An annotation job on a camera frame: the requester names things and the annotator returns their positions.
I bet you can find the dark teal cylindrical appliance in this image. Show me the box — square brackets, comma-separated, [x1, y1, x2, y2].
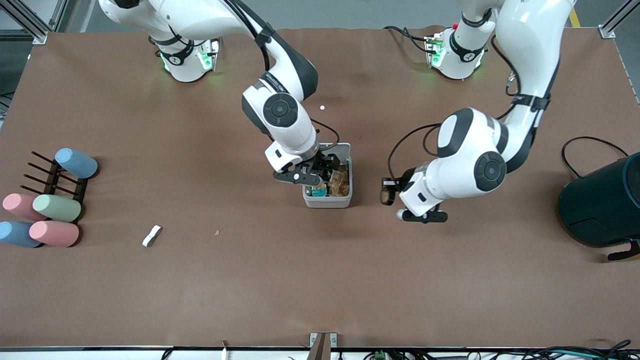
[558, 152, 640, 262]

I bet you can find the blue cup with darker body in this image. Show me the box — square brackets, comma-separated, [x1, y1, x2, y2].
[54, 147, 99, 180]

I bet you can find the black peg cup rack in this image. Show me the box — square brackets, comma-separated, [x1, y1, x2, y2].
[22, 151, 90, 224]

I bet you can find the black cable bundle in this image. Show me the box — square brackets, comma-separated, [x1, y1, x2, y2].
[500, 340, 640, 360]

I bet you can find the black left base cable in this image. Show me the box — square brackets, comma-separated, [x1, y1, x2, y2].
[383, 25, 432, 54]

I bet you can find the aluminium frame post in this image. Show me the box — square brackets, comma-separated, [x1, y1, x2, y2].
[597, 0, 640, 40]
[0, 0, 68, 45]

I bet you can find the light blue cup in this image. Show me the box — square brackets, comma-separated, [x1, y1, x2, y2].
[0, 221, 43, 249]

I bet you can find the brown table cover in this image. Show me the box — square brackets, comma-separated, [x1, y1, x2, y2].
[0, 25, 640, 350]

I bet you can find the small white trash piece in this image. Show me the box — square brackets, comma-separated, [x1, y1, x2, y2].
[142, 225, 163, 248]

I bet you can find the white square lidded trash bin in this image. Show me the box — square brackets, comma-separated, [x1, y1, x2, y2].
[302, 142, 353, 209]

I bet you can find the metal camera bracket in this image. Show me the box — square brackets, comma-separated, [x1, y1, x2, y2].
[306, 332, 338, 360]

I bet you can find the brown snack packet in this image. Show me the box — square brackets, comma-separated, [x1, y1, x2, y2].
[329, 167, 350, 197]

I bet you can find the green cup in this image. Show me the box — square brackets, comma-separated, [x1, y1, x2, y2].
[32, 194, 82, 223]

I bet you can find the black appliance power cable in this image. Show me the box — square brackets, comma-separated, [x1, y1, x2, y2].
[561, 136, 629, 179]

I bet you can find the pink cup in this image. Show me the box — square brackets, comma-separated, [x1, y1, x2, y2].
[28, 220, 80, 248]
[2, 193, 48, 222]

